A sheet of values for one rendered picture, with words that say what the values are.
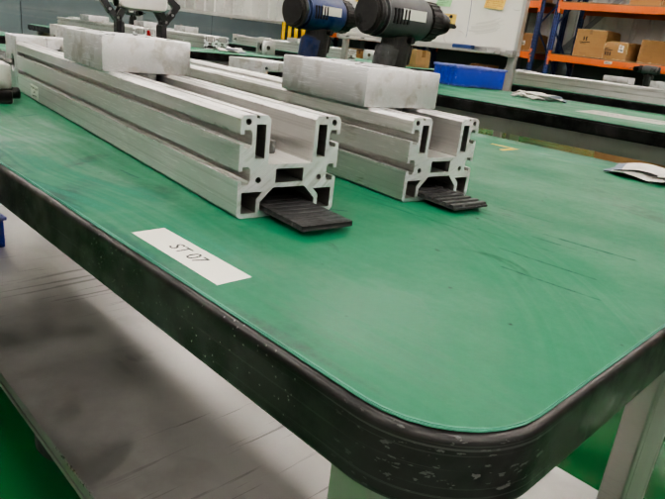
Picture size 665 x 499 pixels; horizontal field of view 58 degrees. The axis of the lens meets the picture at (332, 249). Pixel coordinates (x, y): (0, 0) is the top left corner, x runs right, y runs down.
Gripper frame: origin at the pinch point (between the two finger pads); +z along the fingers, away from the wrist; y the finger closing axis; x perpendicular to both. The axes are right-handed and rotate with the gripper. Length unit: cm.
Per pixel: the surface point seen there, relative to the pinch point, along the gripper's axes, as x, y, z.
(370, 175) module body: 81, 6, 9
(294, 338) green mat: 105, 32, 11
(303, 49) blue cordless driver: 37.7, -14.3, -1.4
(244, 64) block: 19.9, -13.2, 2.8
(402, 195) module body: 86, 6, 10
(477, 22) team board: -128, -256, -21
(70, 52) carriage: 41.1, 24.9, 1.3
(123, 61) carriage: 54, 22, 1
